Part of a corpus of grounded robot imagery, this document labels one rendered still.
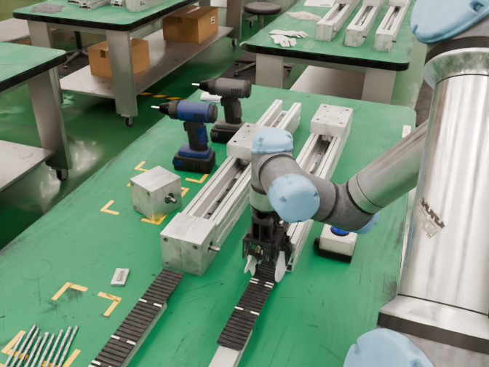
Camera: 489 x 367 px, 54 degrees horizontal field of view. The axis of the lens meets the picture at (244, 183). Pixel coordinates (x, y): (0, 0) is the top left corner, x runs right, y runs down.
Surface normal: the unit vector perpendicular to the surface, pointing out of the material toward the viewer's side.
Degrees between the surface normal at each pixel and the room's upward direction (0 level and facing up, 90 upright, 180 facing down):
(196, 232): 0
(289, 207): 90
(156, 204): 90
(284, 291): 0
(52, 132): 90
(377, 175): 73
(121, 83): 90
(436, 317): 10
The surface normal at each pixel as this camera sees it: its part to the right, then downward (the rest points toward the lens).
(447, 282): -0.32, -0.25
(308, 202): 0.25, 0.51
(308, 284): 0.02, -0.85
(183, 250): -0.34, 0.49
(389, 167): -0.78, 0.04
